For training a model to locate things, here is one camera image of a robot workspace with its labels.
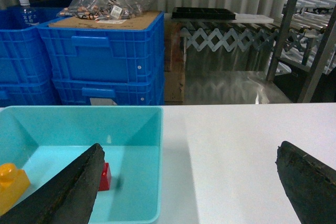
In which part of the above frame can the brown cardboard sheet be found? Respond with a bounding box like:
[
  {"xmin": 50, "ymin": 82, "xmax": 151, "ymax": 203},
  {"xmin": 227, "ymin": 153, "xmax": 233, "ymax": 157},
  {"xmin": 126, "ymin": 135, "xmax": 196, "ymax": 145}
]
[{"xmin": 48, "ymin": 11, "xmax": 163, "ymax": 30}]

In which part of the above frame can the expandable roller conveyor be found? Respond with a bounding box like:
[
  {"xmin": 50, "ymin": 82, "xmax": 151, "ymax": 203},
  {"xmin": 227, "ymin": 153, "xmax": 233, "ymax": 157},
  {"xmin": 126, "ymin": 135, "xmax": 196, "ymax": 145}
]
[{"xmin": 180, "ymin": 20, "xmax": 328, "ymax": 60}]

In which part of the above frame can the blue crate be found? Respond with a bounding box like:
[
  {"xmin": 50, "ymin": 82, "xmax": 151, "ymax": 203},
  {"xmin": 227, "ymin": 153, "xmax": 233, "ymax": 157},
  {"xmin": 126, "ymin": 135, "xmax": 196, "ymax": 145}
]
[
  {"xmin": 38, "ymin": 12, "xmax": 164, "ymax": 83},
  {"xmin": 1, "ymin": 80, "xmax": 61, "ymax": 107},
  {"xmin": 53, "ymin": 73, "xmax": 165, "ymax": 105},
  {"xmin": 1, "ymin": 6, "xmax": 52, "ymax": 86}
]

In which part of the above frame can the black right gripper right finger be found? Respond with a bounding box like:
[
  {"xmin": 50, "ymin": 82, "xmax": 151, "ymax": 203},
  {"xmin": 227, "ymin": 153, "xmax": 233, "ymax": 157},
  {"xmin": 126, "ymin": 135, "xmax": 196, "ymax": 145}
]
[{"xmin": 276, "ymin": 141, "xmax": 335, "ymax": 223}]

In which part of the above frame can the red toy block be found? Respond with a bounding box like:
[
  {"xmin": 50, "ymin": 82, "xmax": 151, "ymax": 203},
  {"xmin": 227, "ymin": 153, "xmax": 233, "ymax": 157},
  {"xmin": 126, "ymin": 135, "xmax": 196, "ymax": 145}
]
[{"xmin": 99, "ymin": 162, "xmax": 112, "ymax": 191}]

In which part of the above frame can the lower left blue crate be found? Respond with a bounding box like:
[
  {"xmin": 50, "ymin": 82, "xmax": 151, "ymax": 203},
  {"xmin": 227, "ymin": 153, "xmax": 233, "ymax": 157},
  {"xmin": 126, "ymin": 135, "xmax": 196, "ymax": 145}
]
[{"xmin": 1, "ymin": 80, "xmax": 61, "ymax": 107}]

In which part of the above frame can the upper right blue crate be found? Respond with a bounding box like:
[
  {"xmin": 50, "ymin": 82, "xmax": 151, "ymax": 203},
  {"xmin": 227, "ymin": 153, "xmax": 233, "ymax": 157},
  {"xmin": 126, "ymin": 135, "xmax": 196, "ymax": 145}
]
[{"xmin": 38, "ymin": 12, "xmax": 164, "ymax": 83}]

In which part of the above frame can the upper left blue crate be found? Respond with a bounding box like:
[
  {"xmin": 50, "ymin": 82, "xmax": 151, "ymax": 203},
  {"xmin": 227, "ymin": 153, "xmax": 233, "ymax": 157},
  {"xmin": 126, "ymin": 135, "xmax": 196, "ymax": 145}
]
[{"xmin": 1, "ymin": 6, "xmax": 52, "ymax": 86}]

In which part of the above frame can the lower right blue crate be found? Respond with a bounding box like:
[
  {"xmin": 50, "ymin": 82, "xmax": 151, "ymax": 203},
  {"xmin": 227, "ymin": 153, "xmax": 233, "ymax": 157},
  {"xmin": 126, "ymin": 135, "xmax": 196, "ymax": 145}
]
[{"xmin": 53, "ymin": 73, "xmax": 165, "ymax": 105}]

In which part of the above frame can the clear water bottle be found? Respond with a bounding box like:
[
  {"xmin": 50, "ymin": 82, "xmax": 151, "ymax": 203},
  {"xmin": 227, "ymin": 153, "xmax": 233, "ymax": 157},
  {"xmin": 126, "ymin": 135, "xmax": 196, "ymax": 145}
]
[{"xmin": 19, "ymin": 0, "xmax": 40, "ymax": 28}]

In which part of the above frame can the yellow toy block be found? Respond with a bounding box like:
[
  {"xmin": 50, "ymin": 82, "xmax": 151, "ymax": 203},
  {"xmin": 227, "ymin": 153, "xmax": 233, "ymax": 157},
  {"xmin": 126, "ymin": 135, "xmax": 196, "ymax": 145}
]
[{"xmin": 1, "ymin": 163, "xmax": 30, "ymax": 216}]

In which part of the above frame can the teal plastic box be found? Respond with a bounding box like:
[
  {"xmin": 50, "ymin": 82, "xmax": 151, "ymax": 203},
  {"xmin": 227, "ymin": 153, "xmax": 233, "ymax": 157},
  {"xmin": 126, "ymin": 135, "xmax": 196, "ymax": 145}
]
[{"xmin": 1, "ymin": 106, "xmax": 163, "ymax": 223}]

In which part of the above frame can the black plastic tray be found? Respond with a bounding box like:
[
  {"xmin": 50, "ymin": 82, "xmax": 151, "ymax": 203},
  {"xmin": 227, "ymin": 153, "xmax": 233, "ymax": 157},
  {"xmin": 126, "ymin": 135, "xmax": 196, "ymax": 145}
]
[{"xmin": 172, "ymin": 7, "xmax": 236, "ymax": 20}]

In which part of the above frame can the steel frame post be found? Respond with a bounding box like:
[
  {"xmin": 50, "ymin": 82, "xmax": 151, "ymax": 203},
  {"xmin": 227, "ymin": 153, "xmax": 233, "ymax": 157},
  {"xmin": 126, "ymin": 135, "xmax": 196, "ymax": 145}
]
[{"xmin": 266, "ymin": 0, "xmax": 297, "ymax": 82}]

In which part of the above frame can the plastic bag of batteries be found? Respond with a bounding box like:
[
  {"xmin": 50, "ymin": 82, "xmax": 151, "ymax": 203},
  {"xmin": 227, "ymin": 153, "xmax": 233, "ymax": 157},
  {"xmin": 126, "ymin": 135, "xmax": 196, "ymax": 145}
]
[{"xmin": 57, "ymin": 0, "xmax": 156, "ymax": 20}]

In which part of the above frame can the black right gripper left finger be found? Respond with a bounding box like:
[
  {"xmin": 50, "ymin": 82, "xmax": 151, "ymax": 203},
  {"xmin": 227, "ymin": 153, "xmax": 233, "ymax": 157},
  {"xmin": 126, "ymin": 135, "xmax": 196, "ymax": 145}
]
[{"xmin": 1, "ymin": 143, "xmax": 104, "ymax": 223}]

